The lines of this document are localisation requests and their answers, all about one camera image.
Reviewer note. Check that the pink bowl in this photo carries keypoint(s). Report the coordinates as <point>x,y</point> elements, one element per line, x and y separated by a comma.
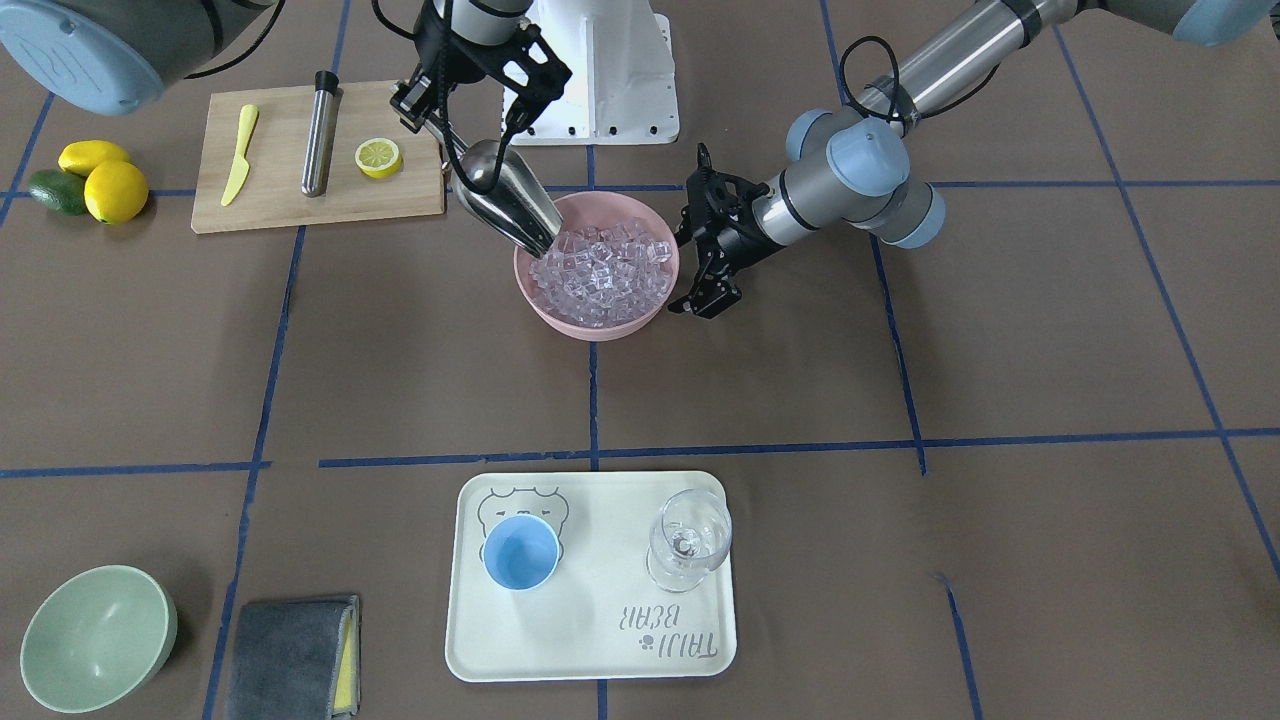
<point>601,209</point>

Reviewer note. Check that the yellow lemon round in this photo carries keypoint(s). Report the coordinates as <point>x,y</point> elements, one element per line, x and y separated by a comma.
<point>115,192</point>

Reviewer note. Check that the steel ice scoop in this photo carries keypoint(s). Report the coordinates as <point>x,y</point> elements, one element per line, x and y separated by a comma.
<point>498,187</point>

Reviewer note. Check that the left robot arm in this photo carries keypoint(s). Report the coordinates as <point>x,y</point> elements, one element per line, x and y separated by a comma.
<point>851,165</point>

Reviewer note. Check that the yellow plastic knife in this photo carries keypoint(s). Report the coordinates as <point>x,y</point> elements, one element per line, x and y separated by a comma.
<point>240,165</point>

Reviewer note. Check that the steel muddler black tip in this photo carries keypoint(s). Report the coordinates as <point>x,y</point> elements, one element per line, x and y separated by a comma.
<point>321,134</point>

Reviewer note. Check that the lemon half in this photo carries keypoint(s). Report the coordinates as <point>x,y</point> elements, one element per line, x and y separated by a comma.
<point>379,158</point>

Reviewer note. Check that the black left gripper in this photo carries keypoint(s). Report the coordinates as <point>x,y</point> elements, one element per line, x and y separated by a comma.
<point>738,236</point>

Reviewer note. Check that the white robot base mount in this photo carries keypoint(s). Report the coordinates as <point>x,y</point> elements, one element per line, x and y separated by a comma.
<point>622,91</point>

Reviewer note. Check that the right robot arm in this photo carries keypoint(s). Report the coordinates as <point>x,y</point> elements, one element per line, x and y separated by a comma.
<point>112,57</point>

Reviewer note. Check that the wooden cutting board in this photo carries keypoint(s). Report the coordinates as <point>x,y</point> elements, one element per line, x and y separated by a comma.
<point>271,196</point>

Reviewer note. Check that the clear wine glass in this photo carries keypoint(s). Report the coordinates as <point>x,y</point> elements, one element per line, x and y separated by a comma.
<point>690,538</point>

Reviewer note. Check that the cream bear tray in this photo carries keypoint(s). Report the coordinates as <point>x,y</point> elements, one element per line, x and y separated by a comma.
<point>600,614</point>

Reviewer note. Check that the clear ice cubes pile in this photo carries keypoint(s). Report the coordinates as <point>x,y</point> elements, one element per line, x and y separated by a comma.
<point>597,278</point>

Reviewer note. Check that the grey yellow cloth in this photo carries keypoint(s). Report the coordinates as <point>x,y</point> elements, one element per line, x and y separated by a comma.
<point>297,659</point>

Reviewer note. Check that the green bowl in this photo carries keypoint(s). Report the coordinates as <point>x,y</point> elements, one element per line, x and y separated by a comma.
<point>98,637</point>

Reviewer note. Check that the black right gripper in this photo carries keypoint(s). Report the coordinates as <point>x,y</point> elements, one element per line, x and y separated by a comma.
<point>437,88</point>

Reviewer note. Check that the yellow lemon oval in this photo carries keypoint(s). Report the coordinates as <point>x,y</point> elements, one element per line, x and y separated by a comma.
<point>80,158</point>

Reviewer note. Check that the blue plastic cup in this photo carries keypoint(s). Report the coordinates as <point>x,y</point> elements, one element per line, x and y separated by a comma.
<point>522,552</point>

